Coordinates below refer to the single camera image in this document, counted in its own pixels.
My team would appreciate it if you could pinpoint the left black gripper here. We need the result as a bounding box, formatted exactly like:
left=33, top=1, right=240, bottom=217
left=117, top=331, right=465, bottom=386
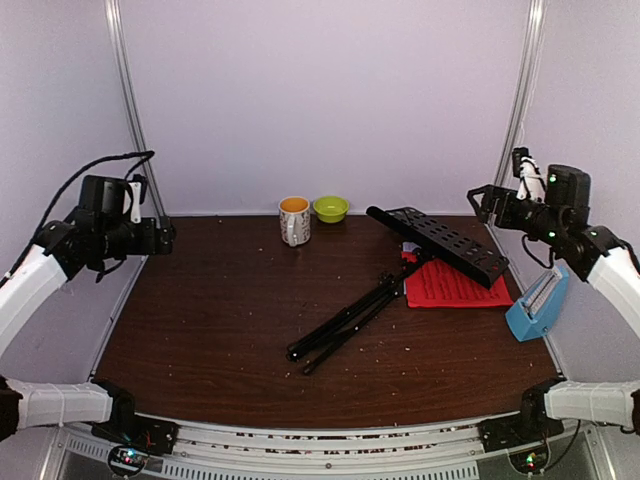
left=96, top=214, right=175, bottom=259

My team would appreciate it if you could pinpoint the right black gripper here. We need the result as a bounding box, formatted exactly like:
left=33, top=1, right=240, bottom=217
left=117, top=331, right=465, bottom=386
left=467, top=184, right=565, bottom=245

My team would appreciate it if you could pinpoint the black music stand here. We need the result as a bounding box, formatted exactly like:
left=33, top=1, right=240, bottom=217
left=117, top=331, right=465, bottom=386
left=286, top=204, right=511, bottom=377

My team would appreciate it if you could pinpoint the red sheet music paper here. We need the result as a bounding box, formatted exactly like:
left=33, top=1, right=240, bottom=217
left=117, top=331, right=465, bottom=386
left=405, top=258, right=513, bottom=309

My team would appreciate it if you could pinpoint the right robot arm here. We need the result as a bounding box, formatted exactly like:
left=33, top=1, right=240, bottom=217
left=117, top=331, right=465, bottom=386
left=467, top=159, right=639, bottom=442

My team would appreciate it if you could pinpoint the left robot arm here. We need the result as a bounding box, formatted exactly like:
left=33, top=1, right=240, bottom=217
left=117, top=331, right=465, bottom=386
left=1, top=151, right=176, bottom=444

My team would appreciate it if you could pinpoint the white sheet music paper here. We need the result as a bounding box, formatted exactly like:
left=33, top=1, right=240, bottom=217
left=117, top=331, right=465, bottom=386
left=402, top=242, right=419, bottom=253

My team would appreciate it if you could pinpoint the blue metronome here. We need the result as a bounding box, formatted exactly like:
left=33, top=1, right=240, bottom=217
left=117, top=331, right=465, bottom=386
left=505, top=266, right=569, bottom=342

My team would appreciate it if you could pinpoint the white floral mug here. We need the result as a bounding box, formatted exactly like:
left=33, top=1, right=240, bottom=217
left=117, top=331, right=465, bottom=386
left=278, top=196, right=311, bottom=248

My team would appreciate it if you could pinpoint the green bowl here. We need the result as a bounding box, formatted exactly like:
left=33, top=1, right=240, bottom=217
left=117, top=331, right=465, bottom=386
left=313, top=195, right=350, bottom=224

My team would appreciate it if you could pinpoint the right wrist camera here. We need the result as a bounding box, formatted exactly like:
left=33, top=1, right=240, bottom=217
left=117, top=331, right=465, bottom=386
left=511, top=147, right=546, bottom=203

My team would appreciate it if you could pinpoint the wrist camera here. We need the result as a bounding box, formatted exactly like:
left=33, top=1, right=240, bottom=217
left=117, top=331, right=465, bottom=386
left=511, top=147, right=546, bottom=203
left=123, top=174, right=147, bottom=224

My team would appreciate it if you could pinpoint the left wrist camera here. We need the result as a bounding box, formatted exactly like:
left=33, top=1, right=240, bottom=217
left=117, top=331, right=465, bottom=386
left=123, top=174, right=147, bottom=224

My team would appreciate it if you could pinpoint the right aluminium frame post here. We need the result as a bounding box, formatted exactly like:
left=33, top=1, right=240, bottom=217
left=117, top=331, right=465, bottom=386
left=494, top=0, right=547, bottom=186

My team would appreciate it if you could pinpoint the aluminium frame post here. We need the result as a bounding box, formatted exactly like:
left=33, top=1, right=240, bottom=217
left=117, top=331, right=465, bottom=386
left=494, top=0, right=547, bottom=186
left=104, top=0, right=166, bottom=218

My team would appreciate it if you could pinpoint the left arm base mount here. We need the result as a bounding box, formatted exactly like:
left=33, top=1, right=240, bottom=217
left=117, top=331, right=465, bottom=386
left=91, top=415, right=179, bottom=478

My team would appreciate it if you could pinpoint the left aluminium frame post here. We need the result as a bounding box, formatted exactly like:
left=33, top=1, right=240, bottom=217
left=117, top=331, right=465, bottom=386
left=104, top=0, right=166, bottom=218

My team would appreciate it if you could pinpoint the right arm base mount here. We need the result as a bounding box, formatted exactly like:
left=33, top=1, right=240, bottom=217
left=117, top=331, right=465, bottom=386
left=478, top=415, right=564, bottom=475

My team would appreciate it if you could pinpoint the front aluminium rail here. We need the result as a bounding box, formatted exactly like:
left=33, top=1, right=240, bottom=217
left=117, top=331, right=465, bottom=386
left=49, top=419, right=601, bottom=480

